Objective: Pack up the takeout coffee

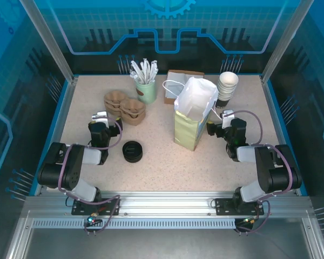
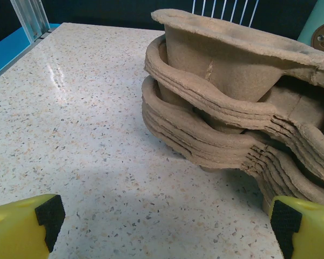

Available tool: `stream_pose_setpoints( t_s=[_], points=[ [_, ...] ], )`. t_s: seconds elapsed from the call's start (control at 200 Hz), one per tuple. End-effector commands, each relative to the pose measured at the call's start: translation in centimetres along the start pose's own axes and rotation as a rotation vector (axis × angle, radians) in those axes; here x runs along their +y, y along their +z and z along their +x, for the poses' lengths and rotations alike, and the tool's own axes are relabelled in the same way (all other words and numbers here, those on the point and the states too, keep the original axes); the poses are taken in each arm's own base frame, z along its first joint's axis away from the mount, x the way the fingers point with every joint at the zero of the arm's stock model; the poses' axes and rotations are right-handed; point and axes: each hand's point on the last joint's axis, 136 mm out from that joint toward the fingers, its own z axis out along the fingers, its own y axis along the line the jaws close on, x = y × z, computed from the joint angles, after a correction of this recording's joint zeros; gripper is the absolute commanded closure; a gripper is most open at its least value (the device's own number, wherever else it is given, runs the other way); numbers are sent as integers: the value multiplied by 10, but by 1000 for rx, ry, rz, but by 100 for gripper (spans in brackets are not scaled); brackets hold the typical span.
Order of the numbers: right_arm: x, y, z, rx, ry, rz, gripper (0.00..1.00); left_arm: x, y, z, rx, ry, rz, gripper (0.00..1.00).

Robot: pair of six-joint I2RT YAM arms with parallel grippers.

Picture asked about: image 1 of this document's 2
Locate blue edged table side rail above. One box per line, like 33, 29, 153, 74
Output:
260, 75, 307, 196
29, 76, 79, 196

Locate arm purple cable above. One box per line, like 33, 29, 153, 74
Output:
223, 110, 296, 235
58, 116, 124, 235

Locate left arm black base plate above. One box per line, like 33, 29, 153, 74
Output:
71, 197, 122, 216

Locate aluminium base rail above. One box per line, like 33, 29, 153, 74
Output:
23, 190, 313, 220

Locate stack of black cup lids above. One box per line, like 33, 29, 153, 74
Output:
122, 147, 144, 163

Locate aluminium frame post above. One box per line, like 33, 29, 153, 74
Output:
260, 0, 314, 83
19, 0, 79, 81

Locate white paper straw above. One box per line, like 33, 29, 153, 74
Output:
148, 60, 159, 81
140, 58, 150, 81
129, 60, 141, 81
134, 67, 148, 84

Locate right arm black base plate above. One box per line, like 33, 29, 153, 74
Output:
214, 197, 265, 216

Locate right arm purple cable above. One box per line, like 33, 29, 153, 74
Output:
223, 110, 296, 235

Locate brown pulp cup carrier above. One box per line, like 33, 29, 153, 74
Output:
103, 90, 147, 110

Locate cable connector with LED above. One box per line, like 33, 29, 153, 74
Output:
86, 214, 103, 227
237, 216, 257, 227

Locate stack of brown pulp carriers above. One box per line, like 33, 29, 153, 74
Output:
104, 101, 146, 127

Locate white paper napkins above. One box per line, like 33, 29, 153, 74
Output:
166, 70, 205, 99

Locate slotted grey cable duct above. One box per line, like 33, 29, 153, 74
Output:
31, 219, 238, 230

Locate stack of black paper cups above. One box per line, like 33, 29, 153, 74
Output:
215, 80, 237, 110

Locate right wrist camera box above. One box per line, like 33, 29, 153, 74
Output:
221, 109, 236, 129

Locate brown cardboard napkin box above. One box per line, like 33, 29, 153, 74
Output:
164, 69, 205, 105

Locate white and green paper bag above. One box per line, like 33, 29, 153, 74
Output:
162, 76, 224, 152

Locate mint green straw mug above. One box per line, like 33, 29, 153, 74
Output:
135, 80, 158, 105

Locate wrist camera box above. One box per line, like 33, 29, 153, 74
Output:
91, 110, 109, 122
221, 109, 236, 129

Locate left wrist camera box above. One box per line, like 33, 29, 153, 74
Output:
91, 110, 109, 122

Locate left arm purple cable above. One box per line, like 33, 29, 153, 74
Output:
58, 116, 124, 235

